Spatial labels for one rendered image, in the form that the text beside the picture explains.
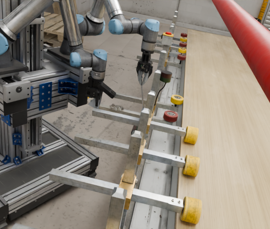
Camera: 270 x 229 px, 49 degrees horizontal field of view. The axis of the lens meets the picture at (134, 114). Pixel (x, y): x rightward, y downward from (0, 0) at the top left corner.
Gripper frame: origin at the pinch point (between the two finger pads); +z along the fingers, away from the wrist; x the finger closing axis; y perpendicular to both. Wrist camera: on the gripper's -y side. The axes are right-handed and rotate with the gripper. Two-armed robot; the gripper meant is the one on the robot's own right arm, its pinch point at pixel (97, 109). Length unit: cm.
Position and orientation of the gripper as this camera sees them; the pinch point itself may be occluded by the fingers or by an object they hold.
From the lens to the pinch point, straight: 176.7
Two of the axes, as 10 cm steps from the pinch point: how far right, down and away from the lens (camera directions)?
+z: -1.6, 8.7, 4.7
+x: -1.7, 4.4, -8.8
